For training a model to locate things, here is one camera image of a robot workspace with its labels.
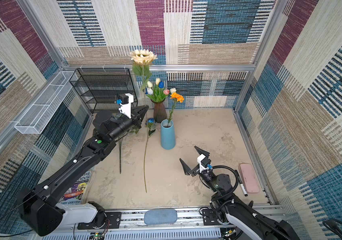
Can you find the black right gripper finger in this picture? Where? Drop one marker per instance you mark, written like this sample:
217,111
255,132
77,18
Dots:
202,152
186,168

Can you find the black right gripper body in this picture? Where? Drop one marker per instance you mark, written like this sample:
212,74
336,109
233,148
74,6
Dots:
196,171

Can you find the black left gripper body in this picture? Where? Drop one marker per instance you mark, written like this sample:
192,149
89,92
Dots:
134,119

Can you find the blue hydrangea flower bunch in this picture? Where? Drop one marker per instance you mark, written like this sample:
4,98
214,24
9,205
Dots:
120,142

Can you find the dark blue rose stem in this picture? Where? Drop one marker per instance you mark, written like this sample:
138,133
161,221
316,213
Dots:
150,125

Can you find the red ribbed glass vase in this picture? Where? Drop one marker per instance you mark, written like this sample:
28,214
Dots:
159,113

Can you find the light blue tulip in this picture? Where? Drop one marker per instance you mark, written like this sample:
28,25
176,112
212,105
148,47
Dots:
154,97

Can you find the cream tulip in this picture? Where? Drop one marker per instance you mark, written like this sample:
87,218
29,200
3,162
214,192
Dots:
149,84

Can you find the teal cylindrical vase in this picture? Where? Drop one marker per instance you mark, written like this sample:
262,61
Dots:
167,134

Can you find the yellow tulip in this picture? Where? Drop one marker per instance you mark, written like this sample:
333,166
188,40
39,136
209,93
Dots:
156,87

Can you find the orange marigold flower stem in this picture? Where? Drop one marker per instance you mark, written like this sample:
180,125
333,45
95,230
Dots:
176,98

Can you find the white tulip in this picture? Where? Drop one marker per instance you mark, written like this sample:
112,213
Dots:
173,90

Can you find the orange and beige flower sprig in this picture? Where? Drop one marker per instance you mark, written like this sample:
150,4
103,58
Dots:
141,61

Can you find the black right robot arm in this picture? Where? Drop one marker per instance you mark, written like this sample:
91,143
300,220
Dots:
229,208

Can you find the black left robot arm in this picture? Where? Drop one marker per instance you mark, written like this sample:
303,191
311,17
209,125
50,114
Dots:
40,207

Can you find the pink case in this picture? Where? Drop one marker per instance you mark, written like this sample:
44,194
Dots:
249,178

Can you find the black marker pen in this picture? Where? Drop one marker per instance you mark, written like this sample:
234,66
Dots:
242,187

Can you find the blue grey sponge pad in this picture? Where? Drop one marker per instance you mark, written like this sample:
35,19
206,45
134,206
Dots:
160,217

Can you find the colourful paperback book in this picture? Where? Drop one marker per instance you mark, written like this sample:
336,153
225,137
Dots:
74,195

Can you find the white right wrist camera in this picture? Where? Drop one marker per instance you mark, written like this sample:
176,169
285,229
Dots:
204,163

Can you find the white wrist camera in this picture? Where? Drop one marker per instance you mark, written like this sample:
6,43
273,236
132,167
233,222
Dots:
204,163
124,101

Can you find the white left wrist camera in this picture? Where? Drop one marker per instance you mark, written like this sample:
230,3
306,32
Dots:
124,101

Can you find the black wire shelf rack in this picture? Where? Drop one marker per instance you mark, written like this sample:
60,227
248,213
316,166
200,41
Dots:
99,88

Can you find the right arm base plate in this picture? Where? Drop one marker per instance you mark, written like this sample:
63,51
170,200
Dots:
210,217

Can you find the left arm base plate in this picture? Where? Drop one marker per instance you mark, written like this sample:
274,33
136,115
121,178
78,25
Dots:
110,220

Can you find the white wire mesh basket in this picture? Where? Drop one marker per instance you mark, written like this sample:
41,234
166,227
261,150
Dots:
39,114

